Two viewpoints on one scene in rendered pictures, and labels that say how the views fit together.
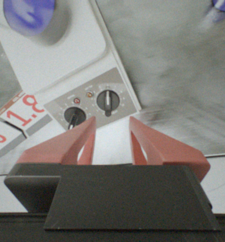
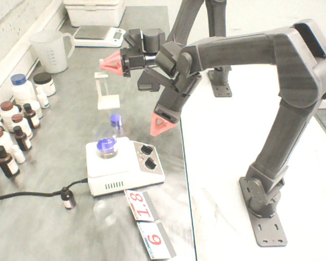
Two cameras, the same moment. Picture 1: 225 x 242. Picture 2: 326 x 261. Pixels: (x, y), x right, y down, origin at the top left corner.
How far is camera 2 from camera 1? 0.73 m
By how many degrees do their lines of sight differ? 62
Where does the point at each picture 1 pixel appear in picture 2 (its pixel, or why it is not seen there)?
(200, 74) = (143, 132)
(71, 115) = (149, 164)
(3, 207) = not seen: outside the picture
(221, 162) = (183, 128)
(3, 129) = (149, 228)
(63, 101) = (141, 163)
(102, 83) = (137, 147)
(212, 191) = (199, 131)
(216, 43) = (132, 127)
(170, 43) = not seen: hidden behind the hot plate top
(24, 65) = (121, 164)
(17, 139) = (160, 230)
